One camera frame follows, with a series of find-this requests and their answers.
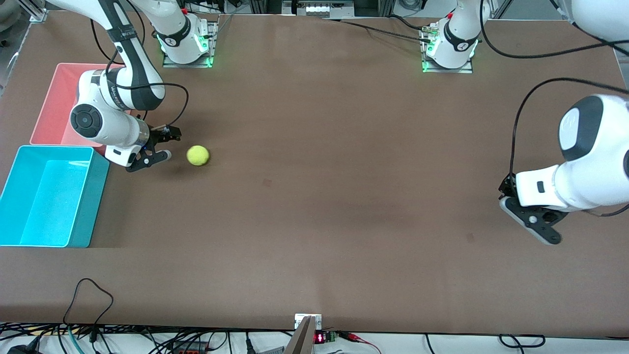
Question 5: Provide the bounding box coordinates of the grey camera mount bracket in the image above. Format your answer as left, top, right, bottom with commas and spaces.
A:
284, 313, 323, 354

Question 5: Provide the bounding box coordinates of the red plastic bin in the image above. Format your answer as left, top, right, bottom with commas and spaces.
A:
30, 62, 133, 149

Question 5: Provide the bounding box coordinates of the black looped cable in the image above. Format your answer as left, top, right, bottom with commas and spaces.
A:
62, 278, 114, 342

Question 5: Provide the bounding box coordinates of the white power strip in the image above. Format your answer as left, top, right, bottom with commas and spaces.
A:
304, 2, 355, 18

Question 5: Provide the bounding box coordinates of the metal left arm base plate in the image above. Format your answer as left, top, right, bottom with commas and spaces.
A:
421, 26, 474, 75

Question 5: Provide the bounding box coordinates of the thick black cable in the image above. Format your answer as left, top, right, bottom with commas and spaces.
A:
479, 0, 629, 59

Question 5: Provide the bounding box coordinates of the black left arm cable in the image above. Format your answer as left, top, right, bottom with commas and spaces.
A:
509, 77, 629, 218

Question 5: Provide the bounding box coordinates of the yellow-green tennis ball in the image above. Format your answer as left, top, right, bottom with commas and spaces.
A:
187, 145, 210, 167

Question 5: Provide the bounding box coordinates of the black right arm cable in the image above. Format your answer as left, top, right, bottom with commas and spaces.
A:
90, 0, 190, 129

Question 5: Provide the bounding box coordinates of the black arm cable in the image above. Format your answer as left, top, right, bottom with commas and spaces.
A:
90, 0, 190, 129
509, 77, 629, 218

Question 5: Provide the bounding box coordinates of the black coiled cable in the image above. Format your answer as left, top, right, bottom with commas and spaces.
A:
498, 334, 546, 349

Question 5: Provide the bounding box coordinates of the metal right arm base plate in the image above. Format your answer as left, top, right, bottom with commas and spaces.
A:
162, 19, 220, 69

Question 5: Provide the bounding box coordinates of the aluminium frame profile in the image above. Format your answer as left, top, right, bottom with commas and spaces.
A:
19, 0, 49, 23

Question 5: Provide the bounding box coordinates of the thin black table cable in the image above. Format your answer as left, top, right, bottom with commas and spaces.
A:
322, 14, 434, 44

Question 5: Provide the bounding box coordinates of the red wire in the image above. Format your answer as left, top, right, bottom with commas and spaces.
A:
342, 331, 383, 354

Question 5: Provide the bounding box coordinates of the blue plastic bin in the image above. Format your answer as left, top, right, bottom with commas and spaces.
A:
0, 145, 110, 248

